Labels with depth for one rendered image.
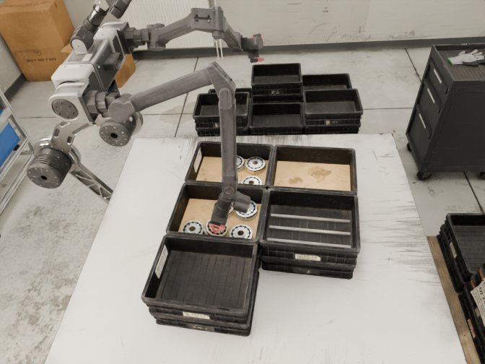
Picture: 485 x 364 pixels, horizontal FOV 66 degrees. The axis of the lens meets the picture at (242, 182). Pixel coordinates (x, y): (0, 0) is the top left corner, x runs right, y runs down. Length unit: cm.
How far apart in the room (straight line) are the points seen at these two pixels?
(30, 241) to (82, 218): 39
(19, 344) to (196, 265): 147
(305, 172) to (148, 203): 85
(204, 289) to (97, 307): 50
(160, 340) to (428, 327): 105
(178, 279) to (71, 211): 179
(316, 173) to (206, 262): 71
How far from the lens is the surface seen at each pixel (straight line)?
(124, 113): 139
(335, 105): 295
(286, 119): 298
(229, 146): 137
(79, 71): 154
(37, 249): 314
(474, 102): 276
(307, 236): 167
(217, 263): 161
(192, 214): 178
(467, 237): 259
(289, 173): 191
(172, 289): 159
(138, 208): 207
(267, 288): 168
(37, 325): 279
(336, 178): 190
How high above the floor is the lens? 219
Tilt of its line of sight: 46 degrees down
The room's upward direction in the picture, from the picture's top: 7 degrees counter-clockwise
